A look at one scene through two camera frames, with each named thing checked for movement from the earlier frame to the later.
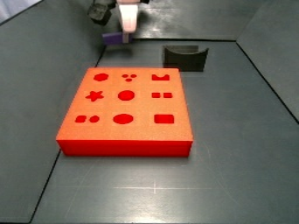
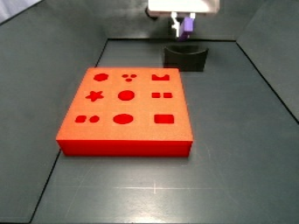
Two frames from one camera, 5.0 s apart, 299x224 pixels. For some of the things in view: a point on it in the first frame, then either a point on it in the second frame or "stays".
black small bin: [184, 57] stays
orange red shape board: [127, 112] stays
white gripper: [128, 17] → [159, 8]
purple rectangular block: [115, 38] → [185, 28]
